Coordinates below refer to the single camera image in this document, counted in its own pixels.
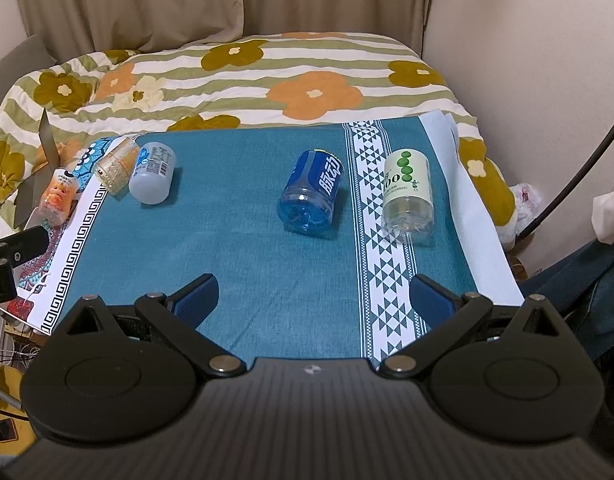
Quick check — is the green white label cup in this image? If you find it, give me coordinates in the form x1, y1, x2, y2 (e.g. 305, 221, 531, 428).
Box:
382, 148, 434, 243

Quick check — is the white translucent cup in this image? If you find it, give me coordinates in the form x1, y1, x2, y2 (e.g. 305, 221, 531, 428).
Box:
129, 142, 177, 205

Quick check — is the grey laptop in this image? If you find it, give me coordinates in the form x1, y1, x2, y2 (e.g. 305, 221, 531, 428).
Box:
14, 113, 60, 229

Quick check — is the teal patterned tablecloth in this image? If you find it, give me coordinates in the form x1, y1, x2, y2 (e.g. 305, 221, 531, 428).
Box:
4, 110, 523, 362

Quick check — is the white plastic bag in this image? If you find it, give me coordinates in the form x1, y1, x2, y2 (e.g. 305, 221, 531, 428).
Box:
510, 183, 542, 234

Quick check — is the grey headboard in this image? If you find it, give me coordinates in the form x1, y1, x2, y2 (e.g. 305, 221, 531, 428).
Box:
0, 35, 56, 106

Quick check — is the floral striped duvet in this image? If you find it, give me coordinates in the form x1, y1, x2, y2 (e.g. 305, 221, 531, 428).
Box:
0, 32, 518, 245

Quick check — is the beige curtain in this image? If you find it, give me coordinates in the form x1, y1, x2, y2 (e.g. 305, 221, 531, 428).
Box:
17, 0, 429, 61

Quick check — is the black cable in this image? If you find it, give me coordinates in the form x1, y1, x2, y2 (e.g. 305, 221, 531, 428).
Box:
516, 104, 614, 239

